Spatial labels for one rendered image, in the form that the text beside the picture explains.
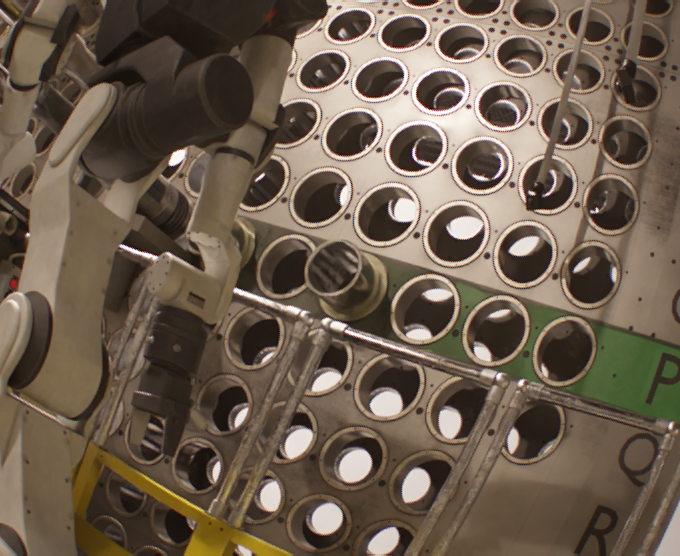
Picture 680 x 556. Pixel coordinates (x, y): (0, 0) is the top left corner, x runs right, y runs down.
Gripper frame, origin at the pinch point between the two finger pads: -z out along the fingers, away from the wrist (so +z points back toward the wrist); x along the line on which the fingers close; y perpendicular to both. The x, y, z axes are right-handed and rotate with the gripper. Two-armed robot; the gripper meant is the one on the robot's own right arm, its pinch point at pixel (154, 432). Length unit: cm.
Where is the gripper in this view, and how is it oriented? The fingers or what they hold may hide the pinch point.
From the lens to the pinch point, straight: 128.3
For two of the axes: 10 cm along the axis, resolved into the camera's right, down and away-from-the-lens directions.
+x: -6.7, 0.5, 7.4
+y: -6.9, -3.9, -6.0
